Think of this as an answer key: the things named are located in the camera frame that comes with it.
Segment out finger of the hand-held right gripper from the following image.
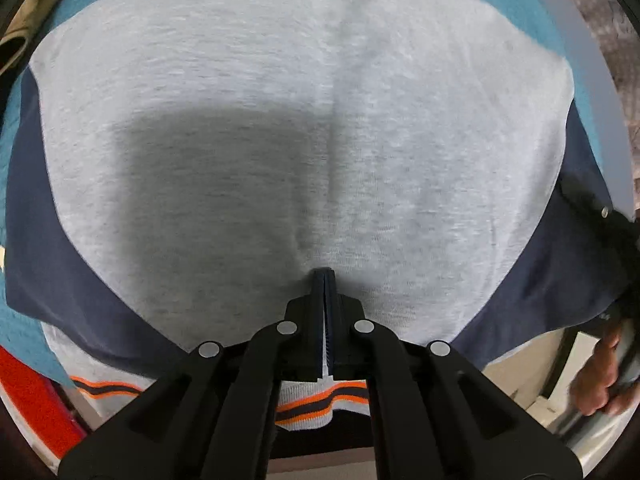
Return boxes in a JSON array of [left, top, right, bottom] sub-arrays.
[[559, 170, 617, 233]]

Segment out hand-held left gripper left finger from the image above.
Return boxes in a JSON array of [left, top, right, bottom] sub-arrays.
[[57, 269, 327, 480]]

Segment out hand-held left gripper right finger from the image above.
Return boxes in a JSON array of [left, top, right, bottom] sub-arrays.
[[326, 269, 584, 480]]

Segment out grey and navy zip jacket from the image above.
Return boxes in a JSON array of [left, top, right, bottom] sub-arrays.
[[5, 0, 617, 433]]

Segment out person's right hand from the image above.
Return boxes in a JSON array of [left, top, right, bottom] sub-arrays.
[[570, 320, 640, 417]]

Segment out teal candy print bed sheet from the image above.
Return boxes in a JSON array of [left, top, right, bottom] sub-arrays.
[[0, 0, 581, 392]]

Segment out red cloth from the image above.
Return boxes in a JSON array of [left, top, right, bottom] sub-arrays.
[[0, 345, 97, 462]]

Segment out white bed frame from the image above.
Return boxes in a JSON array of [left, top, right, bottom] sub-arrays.
[[515, 0, 639, 222]]

